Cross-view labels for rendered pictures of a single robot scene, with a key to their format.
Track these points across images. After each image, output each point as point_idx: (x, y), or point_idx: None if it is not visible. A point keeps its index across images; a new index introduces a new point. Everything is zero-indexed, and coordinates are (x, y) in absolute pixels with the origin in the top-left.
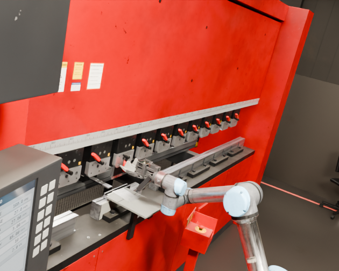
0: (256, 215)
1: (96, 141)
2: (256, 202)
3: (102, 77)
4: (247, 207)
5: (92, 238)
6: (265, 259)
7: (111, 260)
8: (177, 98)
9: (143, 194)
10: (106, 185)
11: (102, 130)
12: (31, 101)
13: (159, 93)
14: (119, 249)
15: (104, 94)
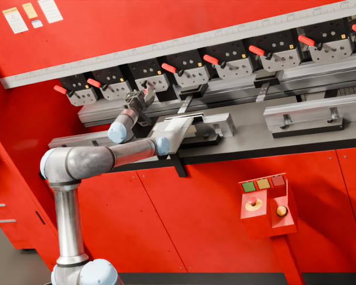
0: (52, 186)
1: (94, 67)
2: (59, 173)
3: (59, 8)
4: (43, 173)
5: None
6: (61, 237)
7: (169, 191)
8: (221, 1)
9: (247, 132)
10: (182, 109)
11: (95, 56)
12: (8, 41)
13: (166, 3)
14: (176, 183)
15: (73, 24)
